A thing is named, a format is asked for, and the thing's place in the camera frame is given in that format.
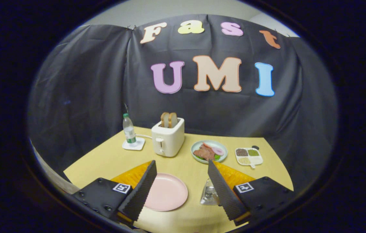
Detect black backdrop cloth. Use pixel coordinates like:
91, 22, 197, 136
28, 15, 338, 194

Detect white toaster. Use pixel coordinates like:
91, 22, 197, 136
151, 117, 185, 158

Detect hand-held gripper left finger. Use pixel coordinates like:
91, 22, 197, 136
72, 160, 157, 227

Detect white square coaster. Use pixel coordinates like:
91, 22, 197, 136
122, 137, 145, 151

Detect white divided grain dish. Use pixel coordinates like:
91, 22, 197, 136
235, 146, 263, 169

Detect clear glass container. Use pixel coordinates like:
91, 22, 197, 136
200, 178, 220, 206

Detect brown meat slices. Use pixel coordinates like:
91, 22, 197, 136
193, 145, 216, 161

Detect pink round plate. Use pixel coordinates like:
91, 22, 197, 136
143, 173, 189, 212

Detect pale green plate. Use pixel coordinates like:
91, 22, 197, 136
191, 140, 228, 164

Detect clear plastic water bottle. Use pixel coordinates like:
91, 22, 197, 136
123, 113, 137, 144

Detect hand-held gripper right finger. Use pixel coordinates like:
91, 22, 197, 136
208, 159, 295, 227

